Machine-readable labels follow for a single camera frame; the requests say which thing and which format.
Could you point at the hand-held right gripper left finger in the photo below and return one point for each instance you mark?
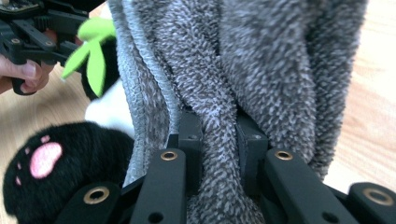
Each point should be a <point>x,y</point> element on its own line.
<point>191,146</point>

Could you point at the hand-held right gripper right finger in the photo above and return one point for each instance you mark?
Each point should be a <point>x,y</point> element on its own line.
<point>252,149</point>

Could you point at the grey fluffy towel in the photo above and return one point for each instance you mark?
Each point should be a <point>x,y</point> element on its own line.
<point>264,62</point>

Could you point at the black and white panda plush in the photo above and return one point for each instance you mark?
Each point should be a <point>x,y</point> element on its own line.
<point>77,161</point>

